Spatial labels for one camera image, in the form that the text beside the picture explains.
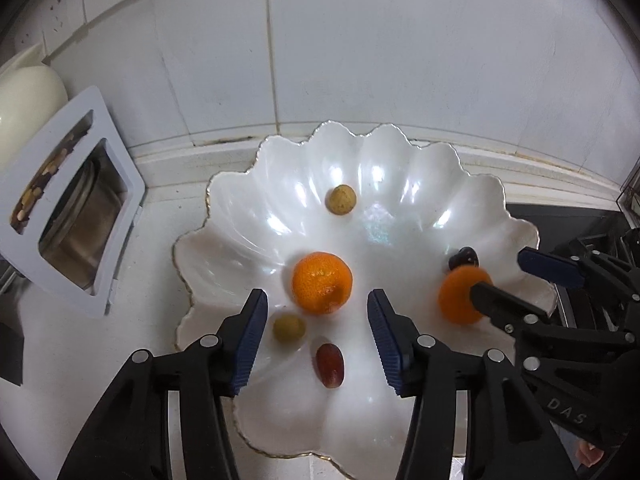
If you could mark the tan longan fruit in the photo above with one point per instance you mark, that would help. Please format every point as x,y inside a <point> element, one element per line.
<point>341,200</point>
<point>288,328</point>

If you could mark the person's hand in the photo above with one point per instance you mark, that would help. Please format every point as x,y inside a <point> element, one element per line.
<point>588,454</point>

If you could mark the cream ceramic teapot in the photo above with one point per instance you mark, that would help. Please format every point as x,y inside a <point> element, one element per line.
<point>31,93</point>

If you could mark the black knife block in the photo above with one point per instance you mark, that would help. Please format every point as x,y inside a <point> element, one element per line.
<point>11,348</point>

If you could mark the dark cherry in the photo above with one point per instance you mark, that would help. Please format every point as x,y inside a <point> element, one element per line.
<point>465,256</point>

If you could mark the red grape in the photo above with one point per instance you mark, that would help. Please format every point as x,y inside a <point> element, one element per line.
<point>330,365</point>

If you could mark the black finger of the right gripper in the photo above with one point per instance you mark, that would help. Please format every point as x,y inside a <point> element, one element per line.
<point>505,311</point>

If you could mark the white scalloped shell bowl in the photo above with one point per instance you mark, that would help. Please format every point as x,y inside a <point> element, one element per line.
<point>415,208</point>

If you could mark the glass jar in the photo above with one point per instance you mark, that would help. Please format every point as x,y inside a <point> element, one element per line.
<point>74,240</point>

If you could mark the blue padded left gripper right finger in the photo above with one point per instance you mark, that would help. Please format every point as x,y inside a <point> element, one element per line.
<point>508,435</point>

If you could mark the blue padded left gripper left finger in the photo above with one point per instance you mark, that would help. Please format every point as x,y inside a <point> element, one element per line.
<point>126,435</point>

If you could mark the orange tangerine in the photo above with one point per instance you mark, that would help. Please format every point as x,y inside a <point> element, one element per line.
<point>454,295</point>
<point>321,283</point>

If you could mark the black gas stove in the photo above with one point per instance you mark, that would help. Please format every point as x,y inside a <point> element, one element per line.
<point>570,231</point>

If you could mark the white frame rack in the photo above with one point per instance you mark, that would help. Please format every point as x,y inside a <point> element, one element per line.
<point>34,183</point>

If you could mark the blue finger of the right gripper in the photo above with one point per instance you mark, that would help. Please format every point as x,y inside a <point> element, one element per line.
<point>556,270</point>

